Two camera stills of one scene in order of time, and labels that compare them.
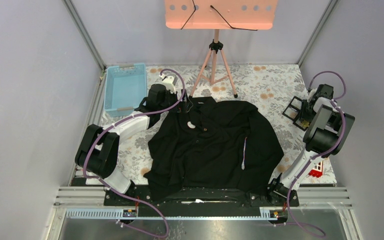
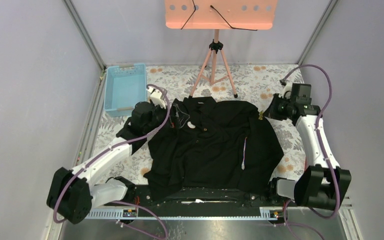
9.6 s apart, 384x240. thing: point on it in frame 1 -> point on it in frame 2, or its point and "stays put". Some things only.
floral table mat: x=272 y=86 stays put
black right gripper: x=304 y=115 -> x=271 y=112
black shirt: x=211 y=142 stays put
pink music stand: x=250 y=15 stays put
